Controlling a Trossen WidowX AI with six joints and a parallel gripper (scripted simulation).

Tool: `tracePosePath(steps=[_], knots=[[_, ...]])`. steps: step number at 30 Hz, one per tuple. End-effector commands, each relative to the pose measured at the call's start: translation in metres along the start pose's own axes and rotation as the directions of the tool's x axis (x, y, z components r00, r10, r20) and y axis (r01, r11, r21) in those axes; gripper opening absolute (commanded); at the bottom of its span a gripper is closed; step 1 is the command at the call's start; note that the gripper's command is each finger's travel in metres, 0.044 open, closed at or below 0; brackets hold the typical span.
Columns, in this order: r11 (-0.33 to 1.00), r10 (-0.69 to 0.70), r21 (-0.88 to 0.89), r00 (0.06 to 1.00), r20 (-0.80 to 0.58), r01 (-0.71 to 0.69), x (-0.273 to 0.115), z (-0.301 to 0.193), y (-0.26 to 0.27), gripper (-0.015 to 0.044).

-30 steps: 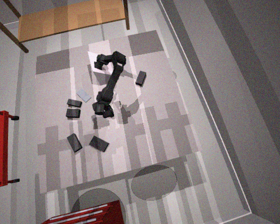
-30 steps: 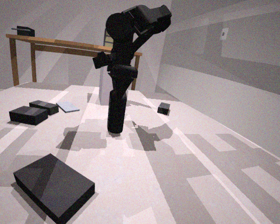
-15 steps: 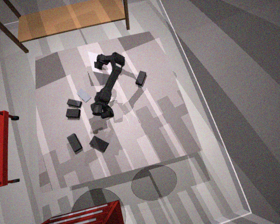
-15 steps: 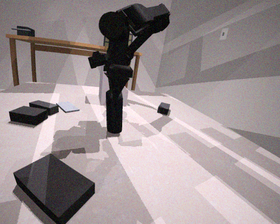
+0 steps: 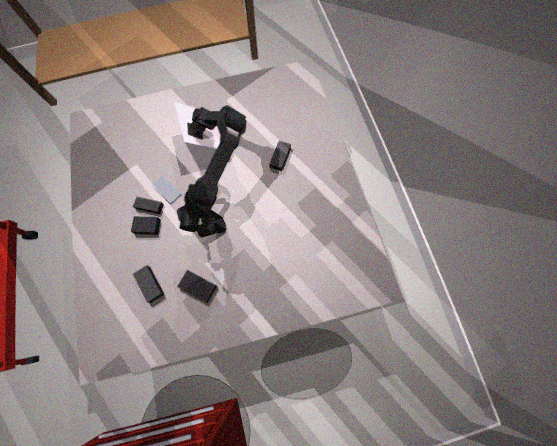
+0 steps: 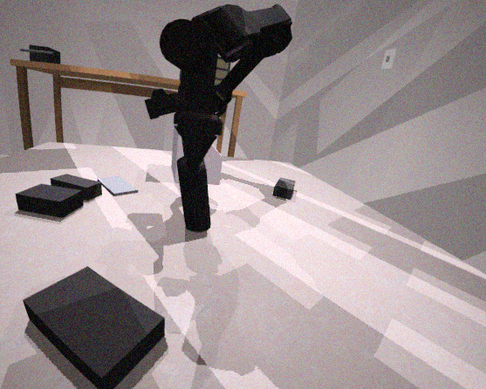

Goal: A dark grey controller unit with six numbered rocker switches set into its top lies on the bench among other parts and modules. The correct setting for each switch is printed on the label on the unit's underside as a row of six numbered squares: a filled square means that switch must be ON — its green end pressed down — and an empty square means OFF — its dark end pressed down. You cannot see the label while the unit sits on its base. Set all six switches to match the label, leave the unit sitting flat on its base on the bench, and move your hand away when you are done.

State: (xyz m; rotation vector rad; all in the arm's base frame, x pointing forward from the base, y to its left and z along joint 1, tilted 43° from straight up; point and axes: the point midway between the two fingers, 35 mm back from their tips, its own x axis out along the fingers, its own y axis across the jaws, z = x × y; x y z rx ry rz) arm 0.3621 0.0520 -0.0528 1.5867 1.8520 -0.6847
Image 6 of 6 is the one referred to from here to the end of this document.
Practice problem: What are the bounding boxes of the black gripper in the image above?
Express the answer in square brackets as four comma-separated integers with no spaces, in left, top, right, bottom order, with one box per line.
[174,76,222,174]

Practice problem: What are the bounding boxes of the dark grey controller unit with green rocker switches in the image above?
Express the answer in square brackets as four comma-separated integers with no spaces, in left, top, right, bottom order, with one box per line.
[177,155,211,233]

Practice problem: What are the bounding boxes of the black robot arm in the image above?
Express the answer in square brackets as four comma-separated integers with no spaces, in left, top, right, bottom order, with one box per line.
[145,4,292,119]

